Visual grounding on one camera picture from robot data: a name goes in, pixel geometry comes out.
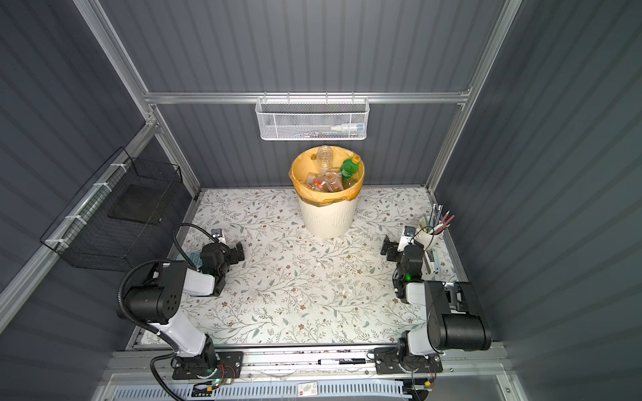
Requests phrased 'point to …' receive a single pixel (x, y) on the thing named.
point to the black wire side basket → (117, 215)
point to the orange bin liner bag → (306, 162)
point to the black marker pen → (340, 361)
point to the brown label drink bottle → (333, 183)
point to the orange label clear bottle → (318, 182)
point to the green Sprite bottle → (348, 170)
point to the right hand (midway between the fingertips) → (404, 239)
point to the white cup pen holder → (429, 233)
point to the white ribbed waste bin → (332, 220)
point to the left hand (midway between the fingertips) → (225, 244)
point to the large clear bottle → (324, 159)
